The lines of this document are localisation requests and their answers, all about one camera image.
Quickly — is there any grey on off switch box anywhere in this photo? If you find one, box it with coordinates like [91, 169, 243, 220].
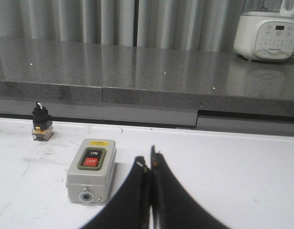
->
[66, 138, 117, 204]

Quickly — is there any black yellow selector switch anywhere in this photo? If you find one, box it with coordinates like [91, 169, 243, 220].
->
[32, 102, 53, 141]

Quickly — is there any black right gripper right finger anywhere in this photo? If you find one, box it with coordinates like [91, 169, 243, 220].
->
[151, 146, 228, 229]

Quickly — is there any grey stone counter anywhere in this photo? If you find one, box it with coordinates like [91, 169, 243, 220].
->
[0, 37, 294, 117]

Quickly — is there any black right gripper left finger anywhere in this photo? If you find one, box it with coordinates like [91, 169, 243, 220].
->
[83, 156, 151, 229]

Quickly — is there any white kitchen blender appliance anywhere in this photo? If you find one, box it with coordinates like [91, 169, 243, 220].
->
[233, 0, 294, 62]

